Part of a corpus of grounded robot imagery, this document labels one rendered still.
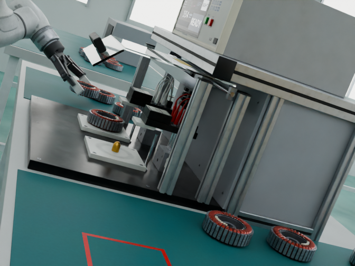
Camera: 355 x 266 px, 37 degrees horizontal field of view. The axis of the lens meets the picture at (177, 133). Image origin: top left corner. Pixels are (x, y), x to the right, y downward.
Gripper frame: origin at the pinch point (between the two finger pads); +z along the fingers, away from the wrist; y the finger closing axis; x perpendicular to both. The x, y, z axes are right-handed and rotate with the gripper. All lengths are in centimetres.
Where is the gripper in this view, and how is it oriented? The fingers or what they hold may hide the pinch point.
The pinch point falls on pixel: (84, 88)
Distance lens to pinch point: 202.0
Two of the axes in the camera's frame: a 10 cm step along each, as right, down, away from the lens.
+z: 6.2, 7.9, -0.2
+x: 7.6, -6.1, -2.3
